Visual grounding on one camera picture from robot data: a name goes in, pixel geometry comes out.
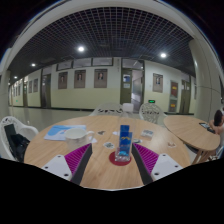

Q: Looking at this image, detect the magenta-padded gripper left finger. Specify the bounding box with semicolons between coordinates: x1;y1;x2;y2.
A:
41;142;94;186

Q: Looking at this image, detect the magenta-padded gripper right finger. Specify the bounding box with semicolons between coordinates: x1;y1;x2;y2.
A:
130;142;184;186

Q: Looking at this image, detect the clear water bottle blue label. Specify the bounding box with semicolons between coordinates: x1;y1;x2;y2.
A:
114;102;135;163

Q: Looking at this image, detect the white ceramic mug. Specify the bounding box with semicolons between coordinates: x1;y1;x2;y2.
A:
63;127;95;151

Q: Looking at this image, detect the blue and white paper booklet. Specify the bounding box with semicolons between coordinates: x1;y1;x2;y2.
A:
43;124;87;142

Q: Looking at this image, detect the small printed card pack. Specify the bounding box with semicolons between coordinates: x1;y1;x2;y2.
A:
140;129;155;139

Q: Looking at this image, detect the round wooden side table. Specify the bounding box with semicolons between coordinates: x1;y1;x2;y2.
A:
163;114;222;165

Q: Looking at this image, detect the black bag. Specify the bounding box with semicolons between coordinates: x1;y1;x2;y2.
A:
3;123;31;163

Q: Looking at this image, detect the white plastic armchair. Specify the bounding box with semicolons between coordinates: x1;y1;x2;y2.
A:
0;115;40;162

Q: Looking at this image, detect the grey green figure sticker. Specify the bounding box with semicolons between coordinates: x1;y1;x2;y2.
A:
103;141;115;150

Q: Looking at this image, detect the flat round red coaster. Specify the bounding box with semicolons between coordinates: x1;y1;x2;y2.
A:
108;150;133;167

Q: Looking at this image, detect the white lattice-back plastic chair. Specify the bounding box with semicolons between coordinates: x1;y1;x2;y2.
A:
89;102;124;118
138;102;167;125

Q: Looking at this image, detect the person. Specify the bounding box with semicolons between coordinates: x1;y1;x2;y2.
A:
209;106;224;136

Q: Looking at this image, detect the dark framed open doorway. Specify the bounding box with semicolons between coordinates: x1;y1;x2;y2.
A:
120;58;146;105

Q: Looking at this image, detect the round ceiling lights group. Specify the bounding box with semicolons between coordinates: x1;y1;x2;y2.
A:
13;45;168;80

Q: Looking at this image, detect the red wall poster panel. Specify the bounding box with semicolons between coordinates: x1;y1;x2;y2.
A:
168;80;179;113

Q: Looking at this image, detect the framed wall portraits group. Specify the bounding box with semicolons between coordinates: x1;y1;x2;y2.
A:
13;68;164;98

